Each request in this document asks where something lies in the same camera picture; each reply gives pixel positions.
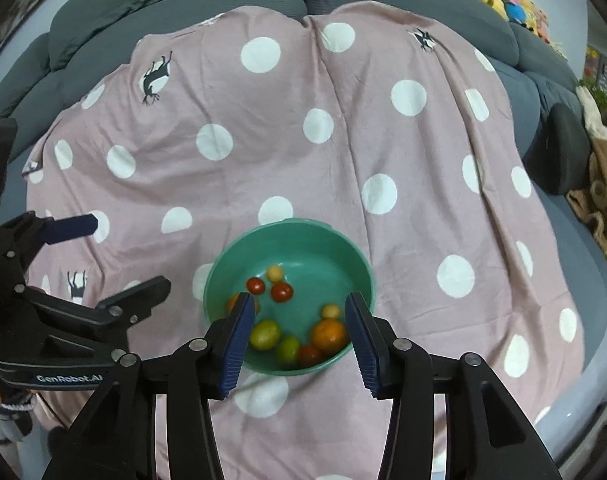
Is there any green plastic bowl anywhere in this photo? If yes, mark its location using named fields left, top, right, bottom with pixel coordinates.
left=203, top=218, right=375, bottom=377

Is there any black cushion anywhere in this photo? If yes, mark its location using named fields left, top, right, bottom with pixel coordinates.
left=522, top=104, right=593, bottom=196

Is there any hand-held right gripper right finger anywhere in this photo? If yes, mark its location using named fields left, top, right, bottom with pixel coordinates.
left=344, top=291, right=564, bottom=480

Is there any orange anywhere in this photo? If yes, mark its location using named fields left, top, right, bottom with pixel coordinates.
left=311, top=318, right=349, bottom=353

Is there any pink polka dot blanket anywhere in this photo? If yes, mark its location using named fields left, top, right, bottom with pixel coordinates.
left=22, top=1, right=591, bottom=480

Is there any yellow-green round fruit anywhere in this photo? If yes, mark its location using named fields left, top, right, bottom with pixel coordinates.
left=249, top=319, right=282, bottom=351

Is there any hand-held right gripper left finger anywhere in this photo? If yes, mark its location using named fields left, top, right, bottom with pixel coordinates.
left=48, top=291, right=257, bottom=480

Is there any pile of plush toys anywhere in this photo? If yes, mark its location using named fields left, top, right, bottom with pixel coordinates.
left=443, top=0, right=551, bottom=43

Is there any colourful framed picture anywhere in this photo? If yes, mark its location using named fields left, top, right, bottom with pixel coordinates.
left=581, top=46, right=607, bottom=111

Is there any dark framed wall picture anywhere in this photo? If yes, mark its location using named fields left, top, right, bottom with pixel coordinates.
left=0, top=0, right=69, bottom=56

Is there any person's left forearm striped sleeve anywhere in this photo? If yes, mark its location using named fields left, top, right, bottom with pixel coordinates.
left=0, top=392, right=35, bottom=445

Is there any brown fleece jacket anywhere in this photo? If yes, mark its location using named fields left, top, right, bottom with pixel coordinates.
left=566, top=85, right=607, bottom=281

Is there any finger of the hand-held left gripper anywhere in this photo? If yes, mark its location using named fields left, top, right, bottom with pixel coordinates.
left=16, top=276, right=172, bottom=352
left=0, top=211, right=98, bottom=286

